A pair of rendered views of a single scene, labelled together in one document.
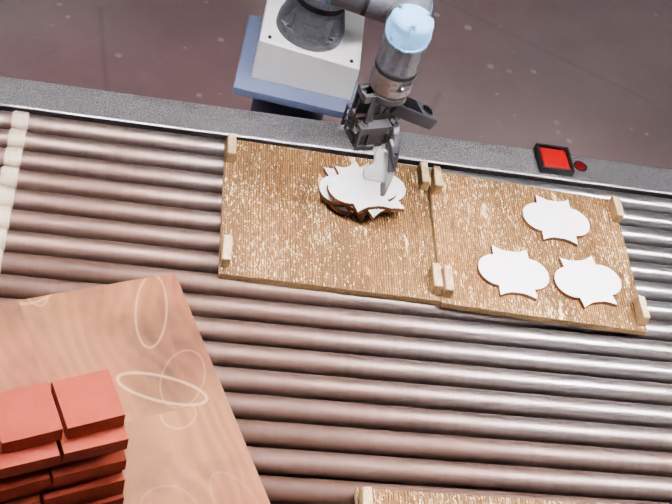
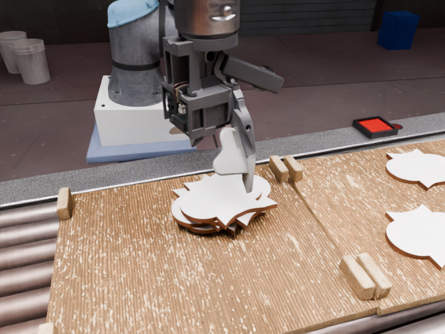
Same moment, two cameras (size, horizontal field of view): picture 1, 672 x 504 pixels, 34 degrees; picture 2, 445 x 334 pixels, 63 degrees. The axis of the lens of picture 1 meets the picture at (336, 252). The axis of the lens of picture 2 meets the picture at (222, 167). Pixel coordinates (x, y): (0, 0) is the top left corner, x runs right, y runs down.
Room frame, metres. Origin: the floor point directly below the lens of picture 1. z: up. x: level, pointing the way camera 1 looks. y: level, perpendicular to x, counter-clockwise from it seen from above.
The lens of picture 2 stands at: (1.07, -0.02, 1.35)
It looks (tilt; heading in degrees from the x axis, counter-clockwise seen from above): 34 degrees down; 1
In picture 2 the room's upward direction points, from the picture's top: straight up
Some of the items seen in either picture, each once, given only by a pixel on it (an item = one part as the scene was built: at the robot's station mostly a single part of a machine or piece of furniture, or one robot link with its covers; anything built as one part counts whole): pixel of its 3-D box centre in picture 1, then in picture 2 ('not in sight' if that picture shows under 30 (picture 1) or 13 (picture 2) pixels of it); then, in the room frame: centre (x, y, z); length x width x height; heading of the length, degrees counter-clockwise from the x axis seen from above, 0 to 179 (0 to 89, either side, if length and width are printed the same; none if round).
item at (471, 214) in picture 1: (532, 250); (422, 203); (1.58, -0.37, 0.93); 0.41 x 0.35 x 0.02; 105
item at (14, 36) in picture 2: not in sight; (15, 52); (4.91, 2.23, 0.18); 0.30 x 0.30 x 0.37
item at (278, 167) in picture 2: (423, 175); (278, 167); (1.66, -0.11, 0.95); 0.06 x 0.02 x 0.03; 16
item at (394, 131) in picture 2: (554, 159); (375, 126); (1.88, -0.38, 0.92); 0.08 x 0.08 x 0.02; 18
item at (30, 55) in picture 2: not in sight; (32, 61); (4.61, 1.92, 0.18); 0.30 x 0.30 x 0.37
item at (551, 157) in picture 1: (553, 160); (374, 127); (1.88, -0.38, 0.92); 0.06 x 0.06 x 0.01; 18
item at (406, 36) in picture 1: (405, 41); not in sight; (1.52, 0.01, 1.34); 0.09 x 0.08 x 0.11; 6
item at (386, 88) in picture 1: (392, 79); (208, 13); (1.51, 0.01, 1.26); 0.08 x 0.08 x 0.05
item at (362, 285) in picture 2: (435, 278); (356, 276); (1.40, -0.19, 0.95); 0.06 x 0.02 x 0.03; 16
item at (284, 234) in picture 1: (328, 219); (194, 245); (1.47, 0.03, 0.93); 0.41 x 0.35 x 0.02; 106
